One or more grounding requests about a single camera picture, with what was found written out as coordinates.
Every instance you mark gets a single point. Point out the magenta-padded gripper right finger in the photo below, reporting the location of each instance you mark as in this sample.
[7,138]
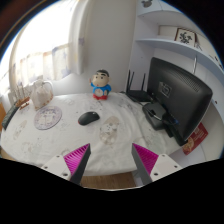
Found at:
[146,160]

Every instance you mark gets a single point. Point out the large white conch shell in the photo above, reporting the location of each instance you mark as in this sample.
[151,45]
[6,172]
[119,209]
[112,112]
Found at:
[40,95]

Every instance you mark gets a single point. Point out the dark keyboard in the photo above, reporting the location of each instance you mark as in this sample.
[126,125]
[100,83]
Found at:
[9,116]

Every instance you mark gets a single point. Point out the white printed tablecloth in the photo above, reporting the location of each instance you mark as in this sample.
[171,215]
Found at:
[126,146]

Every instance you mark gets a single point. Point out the black computer monitor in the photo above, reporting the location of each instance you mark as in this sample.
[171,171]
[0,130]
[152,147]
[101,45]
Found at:
[180,96]

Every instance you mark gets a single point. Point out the red printed packet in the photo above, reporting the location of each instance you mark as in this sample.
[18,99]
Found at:
[197,136]

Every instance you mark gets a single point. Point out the wooden model sailing ship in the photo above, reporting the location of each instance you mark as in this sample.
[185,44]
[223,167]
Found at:
[22,100]

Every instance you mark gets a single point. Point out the white star-print curtain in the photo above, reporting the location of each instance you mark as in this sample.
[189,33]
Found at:
[60,61]

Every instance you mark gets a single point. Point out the black router with antennas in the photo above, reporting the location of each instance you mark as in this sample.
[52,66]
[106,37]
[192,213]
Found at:
[139,95]

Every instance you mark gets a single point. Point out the cartoon boy figure clock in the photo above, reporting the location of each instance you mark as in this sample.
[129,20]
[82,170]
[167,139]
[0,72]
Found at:
[100,86]

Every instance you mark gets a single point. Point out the white wall shelf unit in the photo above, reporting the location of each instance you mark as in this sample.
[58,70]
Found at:
[173,45]

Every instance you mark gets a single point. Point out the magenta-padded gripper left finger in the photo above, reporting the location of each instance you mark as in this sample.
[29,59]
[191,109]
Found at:
[76,159]

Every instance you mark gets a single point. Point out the black computer mouse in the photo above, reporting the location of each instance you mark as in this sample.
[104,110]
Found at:
[88,118]

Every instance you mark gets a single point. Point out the round purple printed mouse pad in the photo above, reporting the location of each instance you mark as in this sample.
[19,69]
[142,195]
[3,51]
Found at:
[47,117]

